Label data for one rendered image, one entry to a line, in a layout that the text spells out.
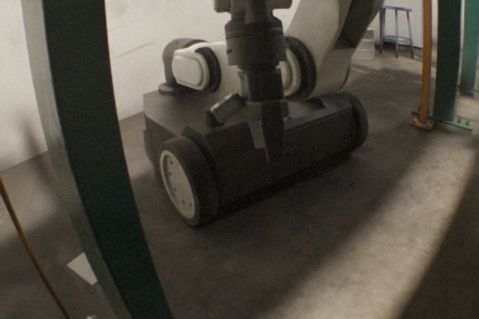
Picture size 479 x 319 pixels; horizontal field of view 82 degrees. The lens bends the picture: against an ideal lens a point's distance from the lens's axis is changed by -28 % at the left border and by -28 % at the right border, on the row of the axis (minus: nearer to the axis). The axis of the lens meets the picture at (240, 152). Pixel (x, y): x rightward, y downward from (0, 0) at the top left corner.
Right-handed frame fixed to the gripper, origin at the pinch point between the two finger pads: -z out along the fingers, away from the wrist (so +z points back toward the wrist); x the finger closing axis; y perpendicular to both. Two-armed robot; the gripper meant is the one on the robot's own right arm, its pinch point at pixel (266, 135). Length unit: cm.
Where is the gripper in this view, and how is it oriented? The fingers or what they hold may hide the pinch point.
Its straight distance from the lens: 55.6
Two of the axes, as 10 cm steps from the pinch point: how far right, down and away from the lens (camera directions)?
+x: 1.3, 2.2, -9.7
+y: 9.9, -1.3, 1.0
